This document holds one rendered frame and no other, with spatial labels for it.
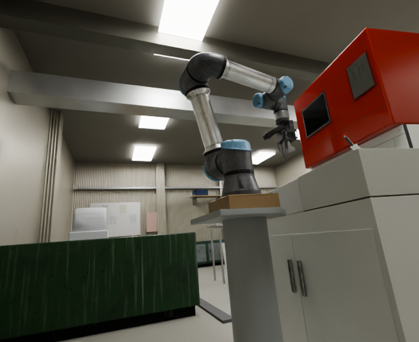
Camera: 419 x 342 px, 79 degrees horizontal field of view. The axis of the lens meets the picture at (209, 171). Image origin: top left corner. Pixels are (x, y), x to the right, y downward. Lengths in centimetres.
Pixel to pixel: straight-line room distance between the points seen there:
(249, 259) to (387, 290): 38
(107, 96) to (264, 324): 345
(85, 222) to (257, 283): 450
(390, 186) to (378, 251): 19
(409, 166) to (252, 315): 66
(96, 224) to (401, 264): 476
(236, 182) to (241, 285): 34
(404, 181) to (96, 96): 355
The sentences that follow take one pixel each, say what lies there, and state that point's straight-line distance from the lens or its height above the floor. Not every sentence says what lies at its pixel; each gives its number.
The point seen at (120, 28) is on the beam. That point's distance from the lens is 379.
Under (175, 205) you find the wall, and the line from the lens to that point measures 919.
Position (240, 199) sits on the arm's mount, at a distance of 84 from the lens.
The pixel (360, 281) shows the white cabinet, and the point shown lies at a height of 58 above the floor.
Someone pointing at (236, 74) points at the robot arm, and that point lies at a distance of 116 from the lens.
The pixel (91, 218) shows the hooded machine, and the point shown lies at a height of 128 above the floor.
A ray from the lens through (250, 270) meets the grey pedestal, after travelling 88.
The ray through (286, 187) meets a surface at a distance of 124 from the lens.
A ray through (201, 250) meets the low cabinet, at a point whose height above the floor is 46.
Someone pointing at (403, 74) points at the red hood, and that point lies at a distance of 181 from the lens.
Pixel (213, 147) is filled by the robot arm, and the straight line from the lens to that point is 107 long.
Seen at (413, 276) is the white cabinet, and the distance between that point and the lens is 92.
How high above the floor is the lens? 74
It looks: 15 degrees up
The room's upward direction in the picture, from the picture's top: 5 degrees counter-clockwise
